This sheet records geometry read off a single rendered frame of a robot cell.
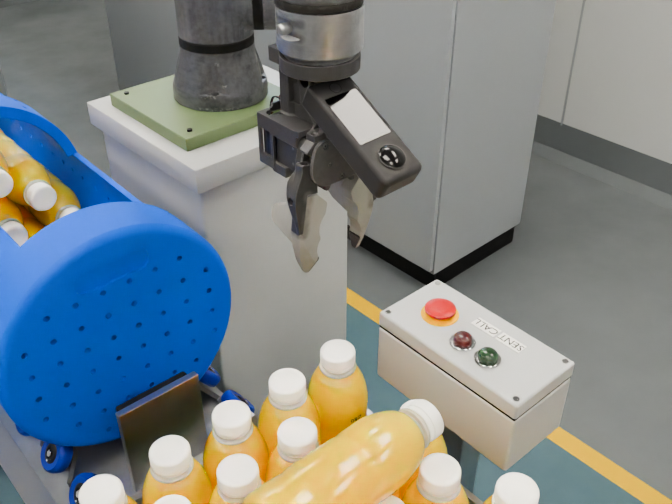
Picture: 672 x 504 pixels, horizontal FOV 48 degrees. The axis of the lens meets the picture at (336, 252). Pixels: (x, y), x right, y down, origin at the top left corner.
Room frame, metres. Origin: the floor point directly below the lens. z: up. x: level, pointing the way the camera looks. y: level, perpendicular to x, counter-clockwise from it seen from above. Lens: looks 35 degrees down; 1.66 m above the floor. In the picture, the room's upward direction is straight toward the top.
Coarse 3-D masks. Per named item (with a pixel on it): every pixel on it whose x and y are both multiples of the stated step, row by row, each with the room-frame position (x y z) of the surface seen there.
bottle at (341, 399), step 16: (320, 368) 0.62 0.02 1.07; (352, 368) 0.62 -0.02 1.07; (320, 384) 0.61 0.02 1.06; (336, 384) 0.61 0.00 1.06; (352, 384) 0.61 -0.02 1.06; (320, 400) 0.60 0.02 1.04; (336, 400) 0.60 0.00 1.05; (352, 400) 0.60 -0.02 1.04; (320, 416) 0.60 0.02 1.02; (336, 416) 0.59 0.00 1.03; (352, 416) 0.60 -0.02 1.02; (336, 432) 0.59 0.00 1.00
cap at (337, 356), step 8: (328, 344) 0.64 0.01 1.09; (336, 344) 0.64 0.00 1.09; (344, 344) 0.64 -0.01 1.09; (320, 352) 0.62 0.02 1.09; (328, 352) 0.62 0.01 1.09; (336, 352) 0.62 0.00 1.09; (344, 352) 0.62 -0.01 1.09; (352, 352) 0.62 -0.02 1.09; (320, 360) 0.62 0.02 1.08; (328, 360) 0.61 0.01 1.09; (336, 360) 0.61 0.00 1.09; (344, 360) 0.61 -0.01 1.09; (352, 360) 0.62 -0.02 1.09; (328, 368) 0.61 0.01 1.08; (336, 368) 0.61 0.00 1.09; (344, 368) 0.61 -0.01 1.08
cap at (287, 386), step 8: (288, 368) 0.60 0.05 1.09; (272, 376) 0.59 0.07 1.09; (280, 376) 0.59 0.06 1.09; (288, 376) 0.59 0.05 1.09; (296, 376) 0.59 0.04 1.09; (272, 384) 0.57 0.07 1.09; (280, 384) 0.57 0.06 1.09; (288, 384) 0.57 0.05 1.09; (296, 384) 0.57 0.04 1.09; (304, 384) 0.58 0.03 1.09; (272, 392) 0.57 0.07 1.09; (280, 392) 0.56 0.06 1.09; (288, 392) 0.56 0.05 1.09; (296, 392) 0.56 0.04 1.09; (304, 392) 0.57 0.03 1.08; (280, 400) 0.56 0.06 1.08; (288, 400) 0.56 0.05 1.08; (296, 400) 0.56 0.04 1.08
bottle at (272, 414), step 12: (264, 408) 0.57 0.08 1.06; (276, 408) 0.56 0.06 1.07; (288, 408) 0.56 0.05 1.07; (300, 408) 0.57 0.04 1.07; (312, 408) 0.58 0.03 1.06; (264, 420) 0.56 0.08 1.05; (276, 420) 0.56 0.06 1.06; (312, 420) 0.57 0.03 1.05; (264, 432) 0.56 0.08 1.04; (276, 432) 0.55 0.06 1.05; (276, 444) 0.55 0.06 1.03
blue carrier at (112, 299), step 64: (0, 128) 1.28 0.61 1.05; (128, 192) 0.92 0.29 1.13; (0, 256) 0.65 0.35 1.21; (64, 256) 0.62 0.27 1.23; (128, 256) 0.66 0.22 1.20; (192, 256) 0.70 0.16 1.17; (0, 320) 0.58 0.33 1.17; (64, 320) 0.60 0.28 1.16; (128, 320) 0.65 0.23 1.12; (192, 320) 0.70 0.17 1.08; (0, 384) 0.56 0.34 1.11; (64, 384) 0.60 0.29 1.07; (128, 384) 0.64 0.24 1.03
